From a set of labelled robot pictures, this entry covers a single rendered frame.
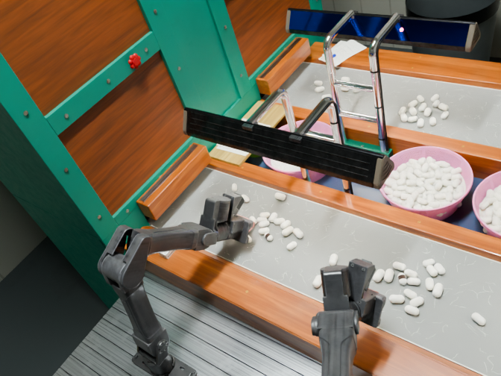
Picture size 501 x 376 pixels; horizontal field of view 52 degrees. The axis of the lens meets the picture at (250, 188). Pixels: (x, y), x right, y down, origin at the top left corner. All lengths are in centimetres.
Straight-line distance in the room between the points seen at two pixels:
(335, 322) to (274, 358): 46
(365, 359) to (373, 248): 34
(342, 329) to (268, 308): 44
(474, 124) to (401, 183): 33
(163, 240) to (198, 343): 37
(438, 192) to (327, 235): 35
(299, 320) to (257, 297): 14
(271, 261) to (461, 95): 90
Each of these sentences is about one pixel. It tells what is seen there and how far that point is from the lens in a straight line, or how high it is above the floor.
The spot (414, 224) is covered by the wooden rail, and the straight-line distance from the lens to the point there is 147.
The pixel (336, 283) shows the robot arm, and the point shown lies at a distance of 103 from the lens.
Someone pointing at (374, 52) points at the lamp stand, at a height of 109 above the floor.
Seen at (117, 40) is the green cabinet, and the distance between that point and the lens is 154.
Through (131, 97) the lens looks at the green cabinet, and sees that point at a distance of 159.
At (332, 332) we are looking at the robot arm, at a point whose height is 106.
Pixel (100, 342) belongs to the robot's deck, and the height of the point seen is 67.
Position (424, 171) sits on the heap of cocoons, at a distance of 165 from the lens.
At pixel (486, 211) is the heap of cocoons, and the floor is 74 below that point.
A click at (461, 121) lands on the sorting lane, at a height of 74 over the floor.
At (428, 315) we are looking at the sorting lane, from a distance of 134.
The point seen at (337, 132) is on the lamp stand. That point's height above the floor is 100.
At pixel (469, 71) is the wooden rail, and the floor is 76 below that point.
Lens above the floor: 190
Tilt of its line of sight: 43 degrees down
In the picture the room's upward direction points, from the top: 21 degrees counter-clockwise
